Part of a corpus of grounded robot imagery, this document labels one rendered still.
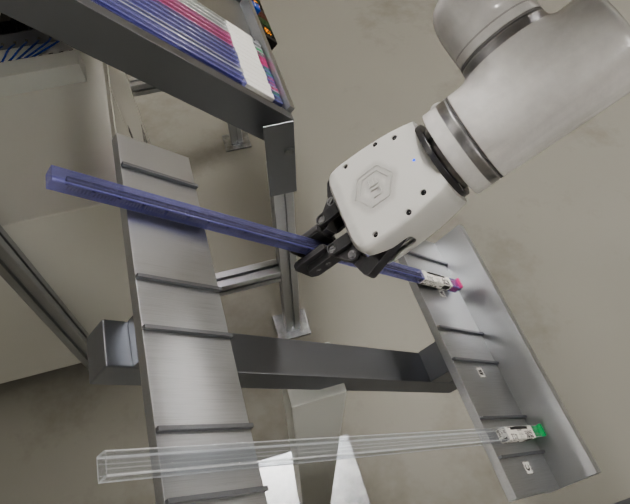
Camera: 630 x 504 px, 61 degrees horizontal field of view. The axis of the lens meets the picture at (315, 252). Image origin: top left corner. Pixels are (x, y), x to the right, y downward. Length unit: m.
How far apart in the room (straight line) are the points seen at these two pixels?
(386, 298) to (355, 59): 1.08
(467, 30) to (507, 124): 0.08
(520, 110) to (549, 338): 1.21
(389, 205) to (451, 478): 1.02
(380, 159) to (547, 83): 0.15
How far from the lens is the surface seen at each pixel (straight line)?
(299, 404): 0.57
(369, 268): 0.49
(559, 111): 0.46
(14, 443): 1.58
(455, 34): 0.48
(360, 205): 0.49
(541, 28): 0.47
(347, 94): 2.11
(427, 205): 0.46
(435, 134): 0.46
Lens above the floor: 1.35
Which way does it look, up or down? 56 degrees down
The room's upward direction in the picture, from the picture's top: straight up
